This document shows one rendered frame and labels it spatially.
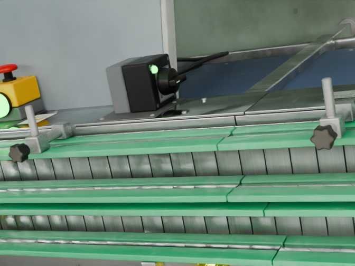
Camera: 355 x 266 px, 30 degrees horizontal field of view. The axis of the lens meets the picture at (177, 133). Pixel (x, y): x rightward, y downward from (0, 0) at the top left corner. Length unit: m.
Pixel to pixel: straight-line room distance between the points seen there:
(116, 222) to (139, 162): 0.12
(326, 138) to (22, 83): 0.64
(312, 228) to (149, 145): 0.26
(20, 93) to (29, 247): 0.28
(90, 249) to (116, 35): 0.37
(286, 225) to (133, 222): 0.26
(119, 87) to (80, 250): 0.27
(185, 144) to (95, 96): 0.35
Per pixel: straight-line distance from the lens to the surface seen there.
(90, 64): 1.20
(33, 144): 1.03
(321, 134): 0.78
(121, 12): 1.15
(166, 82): 1.06
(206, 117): 0.97
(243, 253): 0.96
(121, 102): 1.09
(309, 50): 1.40
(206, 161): 0.99
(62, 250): 1.10
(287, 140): 0.85
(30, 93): 1.26
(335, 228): 0.97
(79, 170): 1.12
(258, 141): 0.86
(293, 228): 0.99
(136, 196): 0.97
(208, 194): 0.92
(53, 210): 1.07
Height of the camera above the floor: 1.73
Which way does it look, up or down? 58 degrees down
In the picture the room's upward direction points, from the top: 126 degrees counter-clockwise
